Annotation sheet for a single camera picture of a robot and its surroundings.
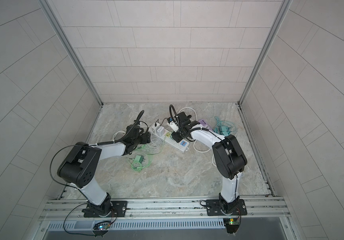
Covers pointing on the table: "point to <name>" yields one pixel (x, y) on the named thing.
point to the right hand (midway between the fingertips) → (174, 135)
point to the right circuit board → (231, 224)
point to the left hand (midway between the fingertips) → (149, 132)
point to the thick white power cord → (113, 140)
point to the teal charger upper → (225, 130)
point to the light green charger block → (139, 158)
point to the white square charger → (160, 131)
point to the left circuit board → (102, 225)
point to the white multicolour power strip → (169, 139)
